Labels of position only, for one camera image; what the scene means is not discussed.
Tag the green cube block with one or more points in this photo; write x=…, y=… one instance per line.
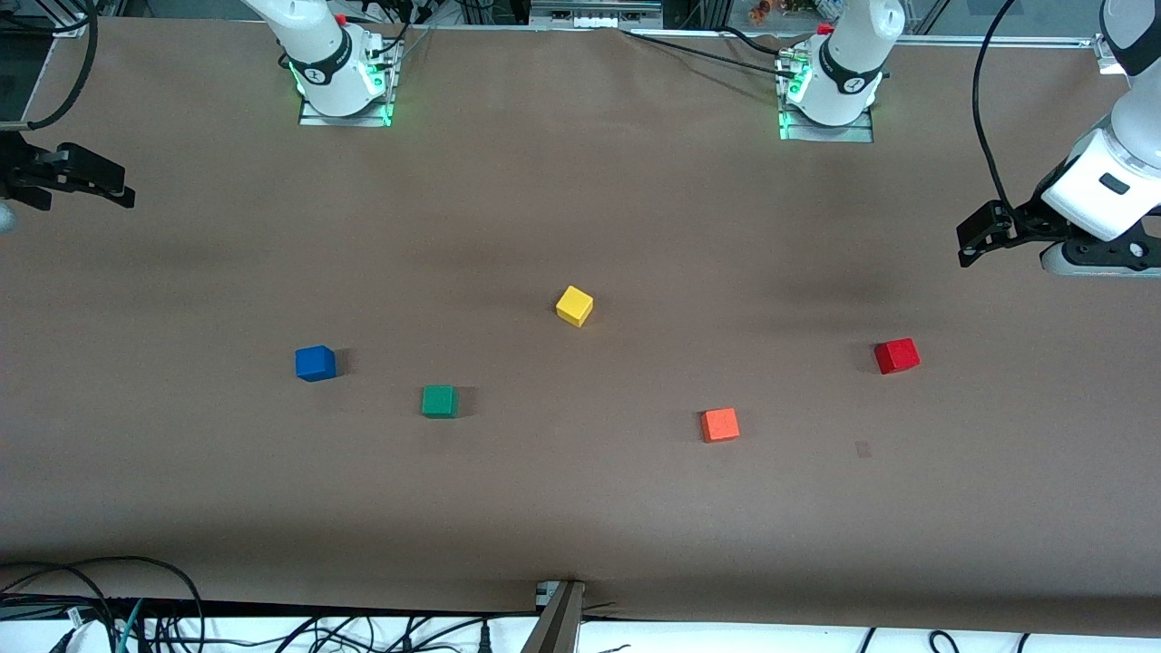
x=439, y=401

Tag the aluminium corner bracket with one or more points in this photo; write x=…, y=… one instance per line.
x=1107, y=54
x=71, y=25

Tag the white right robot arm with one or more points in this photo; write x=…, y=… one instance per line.
x=317, y=54

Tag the aluminium profile beam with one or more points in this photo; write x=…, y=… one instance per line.
x=555, y=626

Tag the blue cube block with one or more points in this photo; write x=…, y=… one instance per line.
x=315, y=364

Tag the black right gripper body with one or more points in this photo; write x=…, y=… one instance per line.
x=16, y=170

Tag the metal frame crossbar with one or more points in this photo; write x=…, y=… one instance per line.
x=594, y=14

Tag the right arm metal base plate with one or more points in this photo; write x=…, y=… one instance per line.
x=313, y=119

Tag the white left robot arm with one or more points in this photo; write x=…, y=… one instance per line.
x=848, y=54

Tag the yellow cube block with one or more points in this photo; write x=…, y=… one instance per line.
x=574, y=306

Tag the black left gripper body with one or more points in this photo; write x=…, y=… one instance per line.
x=1028, y=218

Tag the aluminium frame rail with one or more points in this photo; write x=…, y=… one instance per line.
x=952, y=40

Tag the red cube block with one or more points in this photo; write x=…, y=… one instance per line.
x=897, y=355

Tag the brown paper table cover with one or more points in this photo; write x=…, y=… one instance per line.
x=580, y=508

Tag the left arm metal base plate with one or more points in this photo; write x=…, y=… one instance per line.
x=862, y=134

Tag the orange cube block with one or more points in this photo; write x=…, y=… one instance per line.
x=720, y=424

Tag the small silver bracket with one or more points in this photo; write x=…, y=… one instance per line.
x=545, y=593

